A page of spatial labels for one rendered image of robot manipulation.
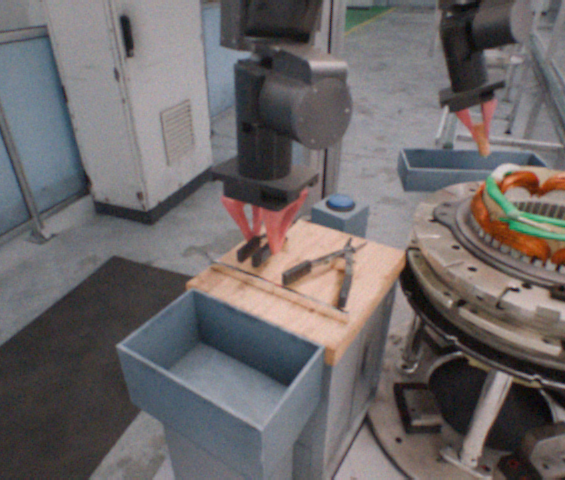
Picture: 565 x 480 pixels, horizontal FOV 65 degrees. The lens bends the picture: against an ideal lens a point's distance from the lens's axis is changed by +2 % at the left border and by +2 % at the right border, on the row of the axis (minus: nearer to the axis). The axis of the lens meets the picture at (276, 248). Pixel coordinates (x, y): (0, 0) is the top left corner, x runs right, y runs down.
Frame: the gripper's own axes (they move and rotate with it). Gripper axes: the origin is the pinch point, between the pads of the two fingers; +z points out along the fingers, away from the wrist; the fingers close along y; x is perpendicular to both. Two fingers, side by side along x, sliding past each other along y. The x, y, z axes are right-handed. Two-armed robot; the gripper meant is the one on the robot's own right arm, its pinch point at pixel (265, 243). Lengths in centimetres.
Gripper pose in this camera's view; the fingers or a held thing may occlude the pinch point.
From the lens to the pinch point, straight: 51.5
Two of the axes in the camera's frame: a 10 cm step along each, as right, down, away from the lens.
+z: -0.1, 8.5, 5.3
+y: 8.6, 2.8, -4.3
